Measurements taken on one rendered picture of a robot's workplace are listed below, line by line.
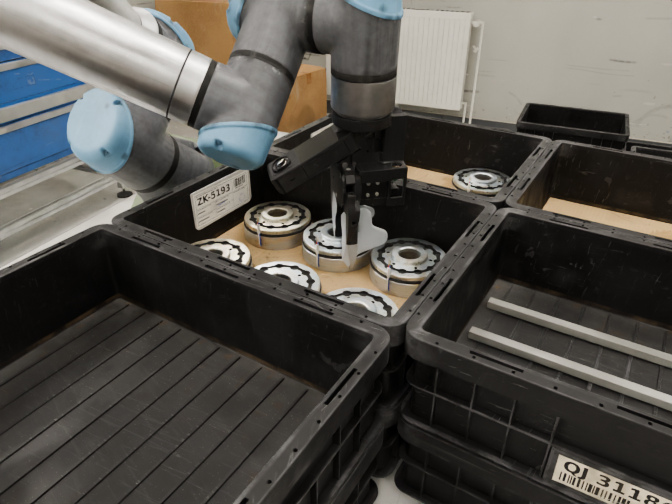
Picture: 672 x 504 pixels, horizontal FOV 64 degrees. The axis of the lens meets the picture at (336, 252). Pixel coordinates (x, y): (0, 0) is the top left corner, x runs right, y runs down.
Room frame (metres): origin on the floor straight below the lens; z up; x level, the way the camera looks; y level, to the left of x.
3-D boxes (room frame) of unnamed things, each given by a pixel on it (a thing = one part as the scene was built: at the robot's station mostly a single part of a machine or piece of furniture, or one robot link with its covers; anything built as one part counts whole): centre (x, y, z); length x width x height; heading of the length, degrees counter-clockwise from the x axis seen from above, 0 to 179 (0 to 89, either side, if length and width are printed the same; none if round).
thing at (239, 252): (0.60, 0.16, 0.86); 0.10 x 0.10 x 0.01
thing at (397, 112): (0.63, -0.04, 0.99); 0.09 x 0.08 x 0.12; 103
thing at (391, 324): (0.60, 0.04, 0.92); 0.40 x 0.30 x 0.02; 58
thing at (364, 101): (0.62, -0.03, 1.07); 0.08 x 0.08 x 0.05
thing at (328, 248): (0.66, 0.00, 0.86); 0.10 x 0.10 x 0.01
